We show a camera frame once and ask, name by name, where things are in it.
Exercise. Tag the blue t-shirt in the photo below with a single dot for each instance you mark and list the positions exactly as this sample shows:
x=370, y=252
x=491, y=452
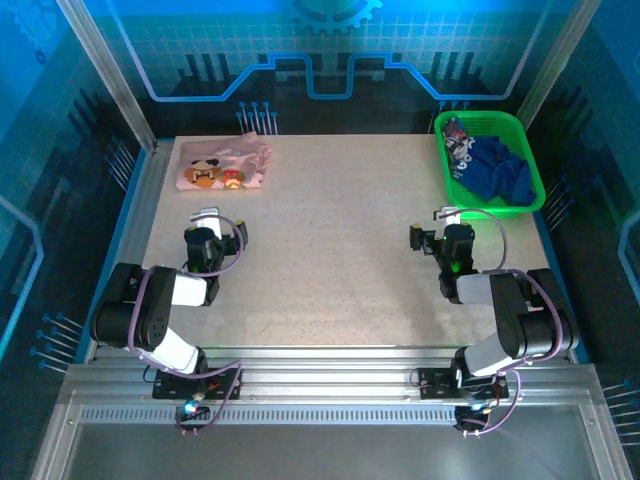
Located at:
x=495, y=170

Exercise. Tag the pink pixel-print t-shirt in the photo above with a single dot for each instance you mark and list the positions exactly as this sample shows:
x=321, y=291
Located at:
x=220, y=165

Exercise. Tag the green plastic basket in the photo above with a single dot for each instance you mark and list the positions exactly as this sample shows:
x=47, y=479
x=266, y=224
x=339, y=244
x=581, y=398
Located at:
x=520, y=135

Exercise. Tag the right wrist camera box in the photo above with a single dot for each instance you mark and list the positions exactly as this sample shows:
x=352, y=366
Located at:
x=447, y=214

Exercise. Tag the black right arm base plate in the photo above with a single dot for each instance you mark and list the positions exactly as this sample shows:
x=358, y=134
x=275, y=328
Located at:
x=435, y=385

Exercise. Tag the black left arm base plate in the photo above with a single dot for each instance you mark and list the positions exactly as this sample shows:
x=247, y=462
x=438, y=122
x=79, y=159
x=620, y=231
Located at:
x=225, y=387

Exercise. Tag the aluminium frame rail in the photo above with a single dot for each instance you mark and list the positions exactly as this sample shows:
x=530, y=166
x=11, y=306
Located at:
x=320, y=370

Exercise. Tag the aluminium frame post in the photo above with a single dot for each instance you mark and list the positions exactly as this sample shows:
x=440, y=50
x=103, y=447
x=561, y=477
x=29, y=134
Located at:
x=555, y=65
x=110, y=75

